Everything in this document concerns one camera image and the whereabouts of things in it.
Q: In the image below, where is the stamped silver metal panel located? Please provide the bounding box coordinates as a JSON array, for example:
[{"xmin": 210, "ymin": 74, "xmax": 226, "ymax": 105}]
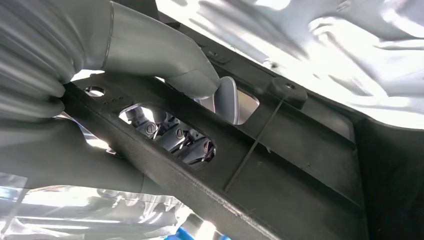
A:
[{"xmin": 155, "ymin": 0, "xmax": 424, "ymax": 130}]

